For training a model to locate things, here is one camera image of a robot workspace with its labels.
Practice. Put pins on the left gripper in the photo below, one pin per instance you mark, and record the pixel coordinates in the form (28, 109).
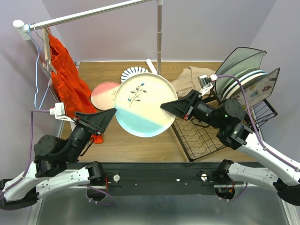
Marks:
(98, 121)

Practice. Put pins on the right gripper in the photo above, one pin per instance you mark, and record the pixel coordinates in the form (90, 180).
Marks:
(185, 107)

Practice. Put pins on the pink and cream plate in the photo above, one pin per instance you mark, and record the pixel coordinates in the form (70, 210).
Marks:
(102, 97)

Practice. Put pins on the cream round plate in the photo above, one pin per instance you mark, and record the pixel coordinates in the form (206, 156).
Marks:
(138, 101)

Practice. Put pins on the blue striped white plate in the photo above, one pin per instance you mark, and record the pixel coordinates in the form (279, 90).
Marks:
(129, 72)

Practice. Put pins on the square leaf pattern plate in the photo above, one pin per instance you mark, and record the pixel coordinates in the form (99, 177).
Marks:
(261, 89)

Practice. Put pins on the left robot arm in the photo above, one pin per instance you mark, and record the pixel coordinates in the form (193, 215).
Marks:
(45, 172)

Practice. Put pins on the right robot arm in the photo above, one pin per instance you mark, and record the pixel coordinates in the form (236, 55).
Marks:
(278, 173)

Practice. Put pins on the white clothes rack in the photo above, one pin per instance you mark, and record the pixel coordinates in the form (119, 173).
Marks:
(24, 29)

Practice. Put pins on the beige cloth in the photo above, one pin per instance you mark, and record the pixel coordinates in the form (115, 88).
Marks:
(188, 80)

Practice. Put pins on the orange garment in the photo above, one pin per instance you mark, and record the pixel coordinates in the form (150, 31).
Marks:
(72, 90)

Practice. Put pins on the white blue rimmed plate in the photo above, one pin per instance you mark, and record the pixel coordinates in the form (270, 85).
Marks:
(245, 80)

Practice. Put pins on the wooden clip hanger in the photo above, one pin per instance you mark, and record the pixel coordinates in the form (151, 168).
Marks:
(48, 61)

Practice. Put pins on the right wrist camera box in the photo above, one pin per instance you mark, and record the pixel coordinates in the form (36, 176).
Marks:
(206, 83)

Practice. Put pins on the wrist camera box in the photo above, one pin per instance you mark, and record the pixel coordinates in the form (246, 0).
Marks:
(206, 83)
(59, 112)

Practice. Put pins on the black wire dish rack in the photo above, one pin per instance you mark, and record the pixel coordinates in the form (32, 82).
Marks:
(198, 140)

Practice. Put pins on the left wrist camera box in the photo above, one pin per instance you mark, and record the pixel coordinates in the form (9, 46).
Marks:
(59, 112)

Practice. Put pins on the black mounting rail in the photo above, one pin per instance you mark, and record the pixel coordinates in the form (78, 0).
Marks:
(184, 178)

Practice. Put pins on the blue wire hanger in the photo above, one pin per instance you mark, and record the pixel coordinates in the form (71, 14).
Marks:
(39, 50)

